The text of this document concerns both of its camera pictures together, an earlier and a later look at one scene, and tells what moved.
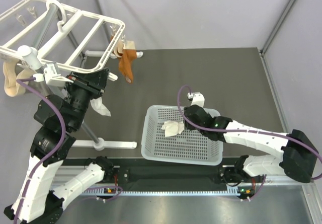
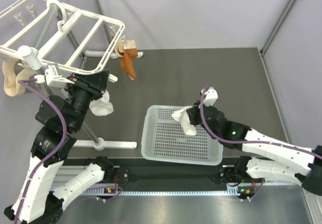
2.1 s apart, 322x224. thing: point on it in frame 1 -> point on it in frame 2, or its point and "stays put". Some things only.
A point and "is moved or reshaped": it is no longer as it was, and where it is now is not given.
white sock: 172,128 -> 182,116
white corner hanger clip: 112,77 stays put
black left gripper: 94,81 stays put
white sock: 98,105 is moved or reshaped
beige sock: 12,87 stays put
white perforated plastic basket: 165,141 stays put
